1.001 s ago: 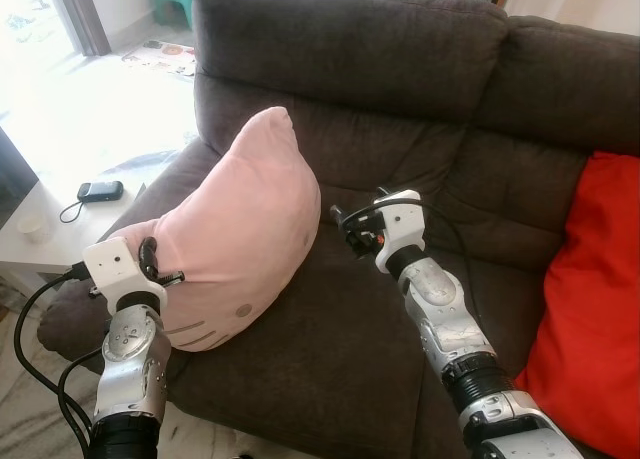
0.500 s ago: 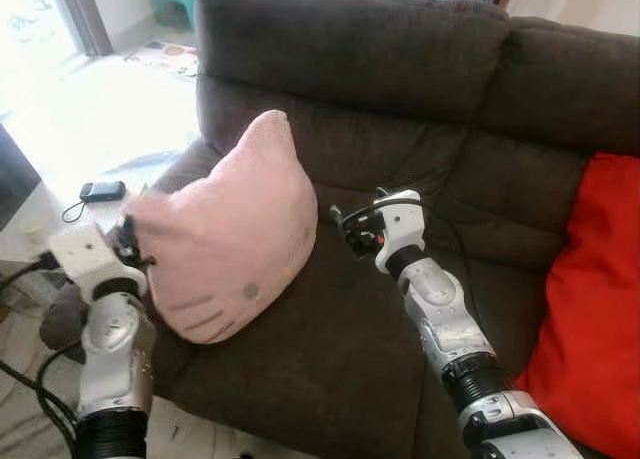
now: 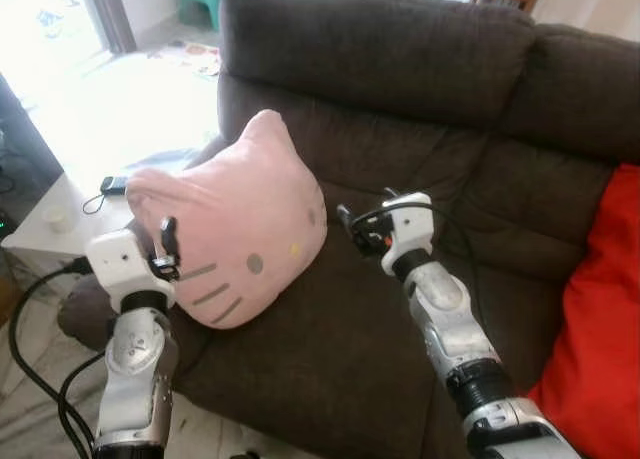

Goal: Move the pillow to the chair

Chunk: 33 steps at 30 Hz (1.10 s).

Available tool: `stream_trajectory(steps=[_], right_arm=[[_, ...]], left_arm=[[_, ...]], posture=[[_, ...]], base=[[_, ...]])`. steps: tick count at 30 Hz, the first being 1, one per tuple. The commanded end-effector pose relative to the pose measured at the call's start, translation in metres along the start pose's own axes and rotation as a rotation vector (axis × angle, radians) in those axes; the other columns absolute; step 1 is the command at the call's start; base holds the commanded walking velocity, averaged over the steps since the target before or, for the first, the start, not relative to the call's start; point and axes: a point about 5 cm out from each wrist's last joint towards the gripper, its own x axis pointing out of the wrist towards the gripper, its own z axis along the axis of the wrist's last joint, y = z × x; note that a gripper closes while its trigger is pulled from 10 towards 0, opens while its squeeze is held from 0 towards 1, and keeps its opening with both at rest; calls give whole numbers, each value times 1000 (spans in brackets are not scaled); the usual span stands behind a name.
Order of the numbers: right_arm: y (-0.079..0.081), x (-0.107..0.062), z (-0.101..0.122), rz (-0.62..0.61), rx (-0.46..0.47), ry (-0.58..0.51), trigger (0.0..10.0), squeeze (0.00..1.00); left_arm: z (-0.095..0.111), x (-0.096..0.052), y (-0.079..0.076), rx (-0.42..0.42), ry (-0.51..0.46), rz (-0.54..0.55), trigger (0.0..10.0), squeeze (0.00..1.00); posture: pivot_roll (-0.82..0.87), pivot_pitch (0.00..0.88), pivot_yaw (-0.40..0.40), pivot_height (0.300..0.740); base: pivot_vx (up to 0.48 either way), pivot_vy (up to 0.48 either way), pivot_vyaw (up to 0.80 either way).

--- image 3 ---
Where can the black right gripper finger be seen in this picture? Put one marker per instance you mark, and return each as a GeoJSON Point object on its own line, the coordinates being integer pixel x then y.
{"type": "Point", "coordinates": [346, 217]}

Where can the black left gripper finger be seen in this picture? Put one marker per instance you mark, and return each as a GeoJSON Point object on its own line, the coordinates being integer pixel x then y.
{"type": "Point", "coordinates": [169, 237]}

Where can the pink cat face pillow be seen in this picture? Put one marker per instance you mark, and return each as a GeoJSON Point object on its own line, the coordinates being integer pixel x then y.
{"type": "Point", "coordinates": [240, 229]}

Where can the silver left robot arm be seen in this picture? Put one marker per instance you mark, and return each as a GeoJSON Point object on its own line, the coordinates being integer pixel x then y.
{"type": "Point", "coordinates": [135, 379]}

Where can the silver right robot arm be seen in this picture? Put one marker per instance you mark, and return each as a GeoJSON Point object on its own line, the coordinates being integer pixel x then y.
{"type": "Point", "coordinates": [450, 329]}

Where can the red pillow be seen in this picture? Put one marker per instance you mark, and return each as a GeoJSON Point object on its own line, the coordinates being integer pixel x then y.
{"type": "Point", "coordinates": [595, 339]}

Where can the light blue paper sheet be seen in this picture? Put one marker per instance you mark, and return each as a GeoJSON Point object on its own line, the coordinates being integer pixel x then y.
{"type": "Point", "coordinates": [160, 161]}

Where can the white side table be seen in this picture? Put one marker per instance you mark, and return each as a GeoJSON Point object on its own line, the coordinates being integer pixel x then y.
{"type": "Point", "coordinates": [60, 224]}

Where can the small white cup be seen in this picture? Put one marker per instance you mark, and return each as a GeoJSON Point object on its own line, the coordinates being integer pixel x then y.
{"type": "Point", "coordinates": [57, 219]}

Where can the brown suede sofa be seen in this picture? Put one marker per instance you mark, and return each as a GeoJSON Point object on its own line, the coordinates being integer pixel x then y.
{"type": "Point", "coordinates": [420, 119]}

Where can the patterned floor mat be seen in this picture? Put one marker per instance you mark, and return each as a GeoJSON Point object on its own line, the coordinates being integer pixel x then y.
{"type": "Point", "coordinates": [190, 57]}

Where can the dark brown curtain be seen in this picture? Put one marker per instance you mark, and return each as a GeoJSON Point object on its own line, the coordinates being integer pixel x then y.
{"type": "Point", "coordinates": [110, 14]}

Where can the green plastic stool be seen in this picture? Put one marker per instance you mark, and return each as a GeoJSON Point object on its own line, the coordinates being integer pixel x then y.
{"type": "Point", "coordinates": [200, 1]}

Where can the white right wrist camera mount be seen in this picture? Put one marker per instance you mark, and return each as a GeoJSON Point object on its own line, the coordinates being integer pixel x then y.
{"type": "Point", "coordinates": [410, 229]}

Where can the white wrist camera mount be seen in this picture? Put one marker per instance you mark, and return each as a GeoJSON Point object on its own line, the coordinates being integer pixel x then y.
{"type": "Point", "coordinates": [410, 229]}
{"type": "Point", "coordinates": [120, 264]}

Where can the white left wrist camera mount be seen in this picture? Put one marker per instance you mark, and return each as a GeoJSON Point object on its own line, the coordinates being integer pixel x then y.
{"type": "Point", "coordinates": [120, 264]}

